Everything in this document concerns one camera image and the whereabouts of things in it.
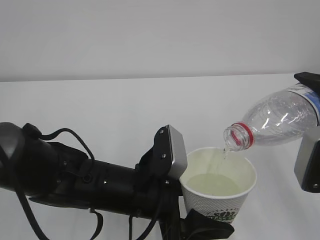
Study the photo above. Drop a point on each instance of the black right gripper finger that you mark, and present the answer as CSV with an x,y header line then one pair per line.
x,y
310,80

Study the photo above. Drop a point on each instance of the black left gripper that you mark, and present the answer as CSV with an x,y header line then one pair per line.
x,y
157,199

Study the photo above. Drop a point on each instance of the clear plastic water bottle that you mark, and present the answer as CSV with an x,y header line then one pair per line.
x,y
277,119

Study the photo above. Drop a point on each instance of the white paper cup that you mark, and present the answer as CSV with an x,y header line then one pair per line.
x,y
216,183

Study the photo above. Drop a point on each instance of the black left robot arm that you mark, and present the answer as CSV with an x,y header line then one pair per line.
x,y
39,169

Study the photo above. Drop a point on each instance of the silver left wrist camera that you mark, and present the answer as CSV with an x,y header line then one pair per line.
x,y
167,157

